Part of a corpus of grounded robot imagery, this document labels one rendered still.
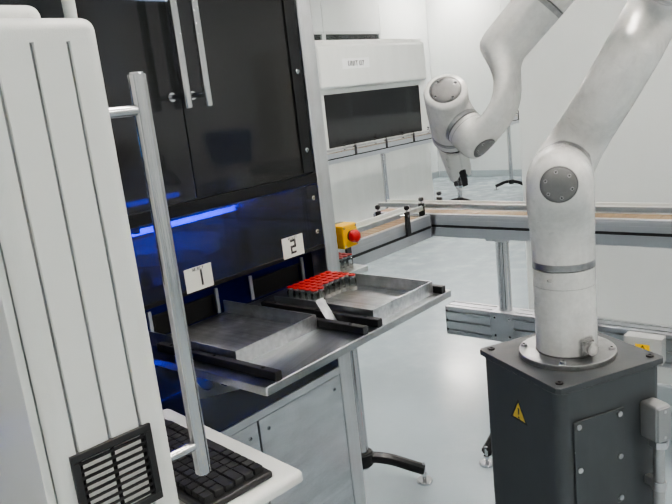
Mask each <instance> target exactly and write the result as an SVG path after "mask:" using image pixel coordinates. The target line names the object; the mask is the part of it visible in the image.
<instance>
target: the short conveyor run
mask: <svg viewBox="0 0 672 504"><path fill-rule="evenodd" d="M375 209H376V210H377V212H375V214H376V216H375V217H372V218H369V219H366V220H363V221H360V222H357V223H356V227H357V230H358V231H359V232H360V234H361V238H360V240H359V241H358V244H357V245H355V246H352V247H349V248H346V249H338V252H341V253H352V258H353V264H360V265H365V264H367V263H370V262H372V261H375V260H377V259H380V258H382V257H385V256H387V255H390V254H392V253H394V252H397V251H399V250H402V249H404V248H407V247H409V246H412V245H414V244H416V243H419V242H421V241H424V240H426V239H429V238H431V237H432V225H431V216H430V215H424V216H410V215H411V214H414V213H417V212H420V211H422V210H423V206H419V207H416V208H413V209H409V205H406V206H404V207H402V208H399V209H396V210H393V211H390V212H387V213H384V214H381V211H379V209H380V205H376V206H375Z"/></svg>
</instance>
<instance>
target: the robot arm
mask: <svg viewBox="0 0 672 504"><path fill-rule="evenodd" d="M574 1H575V0H511V1H510V2H509V3H508V5H507V6H506V7H505V8H504V10H503V11H502V12H501V13H500V15H499V16H498V17H497V18H496V20H495V21H494V22H493V23H492V25H491V26H490V27H489V28H488V30H487V31H486V32H485V34H484V35H483V37H482V39H481V41H480V51H481V53H482V55H483V57H484V59H485V61H486V63H487V64H488V66H489V68H490V71H491V73H492V77H493V94H492V98H491V101H490V103H489V105H488V107H487V108H486V110H485V111H484V112H483V114H482V115H480V114H479V113H478V112H477V111H476V110H475V109H474V107H473V106H472V104H471V102H470V100H469V95H468V87H467V85H466V83H465V81H464V80H463V79H462V78H460V77H459V76H456V75H453V74H443V75H439V76H437V77H435V78H433V79H432V80H430V81H429V82H428V84H427V85H426V87H425V89H424V93H423V96H424V102H425V106H426V111H427V116H428V121H429V126H430V131H431V136H432V141H433V143H434V145H435V146H436V147H437V148H438V150H439V153H440V156H441V159H442V161H443V164H444V167H445V169H446V172H447V174H448V177H449V179H450V181H452V182H454V186H455V187H456V186H463V187H464V186H467V185H468V179H467V174H468V176H470V175H471V163H470V158H471V159H475V158H478V157H480V156H482V155H483V154H485V153H486V152H487V151H488V150H489V149H490V148H491V147H492V146H493V145H494V144H495V143H496V141H497V140H498V139H499V138H500V137H501V136H502V134H503V133H504V132H505V131H506V129H507V128H508V127H509V126H510V124H511V123H512V121H513V119H514V118H515V116H516V114H517V111H518V108H519V105H520V100H521V91H522V83H521V66H522V62H523V60H524V58H525V57H526V56H527V54H528V53H529V52H530V51H531V50H532V49H533V48H534V46H535V45H536V44H537V43H538V42H539V41H540V40H541V38H542V37H543V36H544V35H545V34H546V33H547V32H548V31H549V29H550V28H551V27H552V26H553V25H554V24H555V23H556V21H557V20H558V19H559V18H560V17H561V16H562V15H563V13H564V12H565V11H566V10H567V9H568V8H569V6H570V5H571V4H572V3H573V2H574ZM671 39H672V0H628V1H627V3H626V5H625V7H624V9H623V10H622V12H621V14H620V16H619V18H618V20H617V21H616V23H615V25H614V27H613V29H612V30H611V32H610V34H609V36H608V38H607V40H606V41H605V43H604V45H603V47H602V48H601V50H600V52H599V54H598V56H597V57H596V59H595V61H594V63H593V64H592V66H591V68H590V70H589V72H588V73H587V75H586V77H585V79H584V81H583V82H582V84H581V86H580V88H579V89H578V91H577V93H576V94H575V96H574V98H573V99H572V101H571V103H570V104H569V106H568V108H567V109H566V111H565V112H564V114H563V115H562V117H561V118H560V120H559V121H558V123H557V124H556V126H555V127H554V129H553V130H552V132H551V133H550V135H549V136H548V137H547V139H546V140H545V142H544V143H543V144H542V146H541V147H540V148H539V150H538V151H537V153H536V154H535V156H534V158H533V160H532V162H531V164H530V166H529V168H528V171H527V175H526V206H527V216H528V224H529V231H530V238H531V252H532V272H533V292H534V313H535V333H536V336H533V337H531V338H528V339H526V340H525V341H523V342H522V343H521V344H520V346H519V355H520V357H521V358H522V359H523V360H524V361H526V362H527V363H529V364H531V365H534V366H537V367H540V368H545V369H550V370H558V371H582V370H590V369H595V368H599V367H602V366H605V365H607V364H609V363H611V362H612V361H614V360H615V359H616V357H617V347H616V345H615V344H614V343H613V342H611V341H610V340H608V339H606V338H603V337H600V336H598V320H597V285H596V251H595V182H594V172H595V170H596V168H597V165H598V163H599V161H600V159H601V157H602V155H603V153H604V152H605V150H606V148H607V146H608V145H609V143H610V141H611V140H612V138H613V136H614V135H615V133H616V131H617V130H618V128H619V127H620V125H621V124H622V122H623V120H624V119H625V117H626V116H627V114H628V113H629V111H630V109H631V108H632V106H633V105H634V103H635V101H636V100H637V98H638V97H639V95H640V93H641V92H642V90H643V88H644V87H645V85H646V84H647V82H648V80H649V79H650V77H651V75H652V74H653V72H654V70H655V68H656V67H657V65H658V63H659V61H660V60H661V58H662V56H663V54H664V52H665V50H666V48H667V46H668V44H669V42H670V41H671Z"/></svg>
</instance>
